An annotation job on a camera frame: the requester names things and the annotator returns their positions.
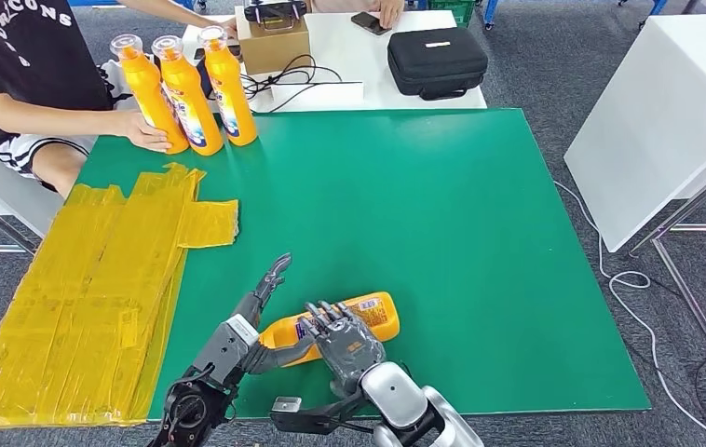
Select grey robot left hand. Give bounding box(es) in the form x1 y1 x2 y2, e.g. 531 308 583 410
231 251 319 377

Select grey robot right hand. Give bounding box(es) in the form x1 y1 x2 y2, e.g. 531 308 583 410
298 300 388 400

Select orange detergent bottle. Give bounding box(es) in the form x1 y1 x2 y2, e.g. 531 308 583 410
257 291 402 369
109 33 191 156
197 24 260 148
150 34 225 157

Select black smartphone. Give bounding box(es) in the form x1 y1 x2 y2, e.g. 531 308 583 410
350 10 393 37

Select yellow taped cardboard sheet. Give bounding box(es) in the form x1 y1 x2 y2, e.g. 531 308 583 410
0 162 240 431

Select white flat box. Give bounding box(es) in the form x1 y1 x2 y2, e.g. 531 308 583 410
269 80 366 112

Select cardboard box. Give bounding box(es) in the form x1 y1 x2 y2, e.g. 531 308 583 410
234 5 312 75

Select dark flat tablet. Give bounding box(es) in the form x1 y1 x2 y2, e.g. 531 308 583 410
192 40 244 60

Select white desk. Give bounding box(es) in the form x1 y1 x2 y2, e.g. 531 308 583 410
149 8 489 115

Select black controller device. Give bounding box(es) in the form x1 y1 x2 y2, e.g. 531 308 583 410
243 0 309 30

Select person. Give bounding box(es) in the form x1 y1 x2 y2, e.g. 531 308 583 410
121 0 240 39
309 0 408 31
0 0 174 198

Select black carrying case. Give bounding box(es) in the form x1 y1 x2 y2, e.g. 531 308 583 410
387 26 490 102

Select green plastic crate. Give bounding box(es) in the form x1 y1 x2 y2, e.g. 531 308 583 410
427 0 476 28

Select white cabinet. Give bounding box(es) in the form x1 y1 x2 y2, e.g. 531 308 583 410
563 14 706 253

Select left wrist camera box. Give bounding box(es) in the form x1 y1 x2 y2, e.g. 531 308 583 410
192 313 262 387

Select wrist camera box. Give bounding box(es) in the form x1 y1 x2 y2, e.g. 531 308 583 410
268 386 372 437
192 313 262 387

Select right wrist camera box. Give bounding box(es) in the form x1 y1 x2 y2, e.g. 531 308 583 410
268 386 372 437

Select black cables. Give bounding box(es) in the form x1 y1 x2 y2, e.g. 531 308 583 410
241 53 345 115

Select white floor cable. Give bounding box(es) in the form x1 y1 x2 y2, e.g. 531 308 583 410
555 180 706 447

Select metal stand frame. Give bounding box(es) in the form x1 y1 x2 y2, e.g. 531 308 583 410
627 147 706 414

